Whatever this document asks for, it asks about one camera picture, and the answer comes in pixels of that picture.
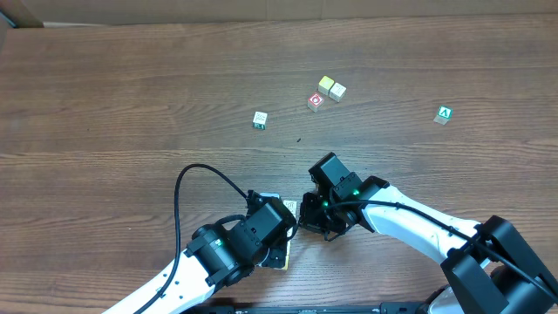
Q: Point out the green-sided wooden block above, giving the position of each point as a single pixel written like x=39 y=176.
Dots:
x=260 y=120

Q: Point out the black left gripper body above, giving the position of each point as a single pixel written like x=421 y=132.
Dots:
x=279 y=251

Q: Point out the yellow-sided wooden block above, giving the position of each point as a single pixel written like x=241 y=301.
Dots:
x=337 y=92

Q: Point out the green A wooden block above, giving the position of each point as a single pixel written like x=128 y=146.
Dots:
x=444 y=115

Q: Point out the yellow-topped wooden block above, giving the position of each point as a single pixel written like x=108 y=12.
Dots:
x=325 y=84

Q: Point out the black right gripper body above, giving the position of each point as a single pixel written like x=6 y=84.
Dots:
x=309 y=214

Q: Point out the plain wooden block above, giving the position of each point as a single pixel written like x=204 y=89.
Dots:
x=286 y=260

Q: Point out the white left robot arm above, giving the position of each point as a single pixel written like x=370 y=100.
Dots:
x=219 y=255

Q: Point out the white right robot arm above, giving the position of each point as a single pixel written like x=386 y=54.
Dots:
x=489 y=266

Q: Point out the blue-sided wooden block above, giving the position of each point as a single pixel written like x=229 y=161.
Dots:
x=291 y=206

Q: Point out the red-topped wooden block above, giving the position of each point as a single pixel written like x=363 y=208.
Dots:
x=315 y=101

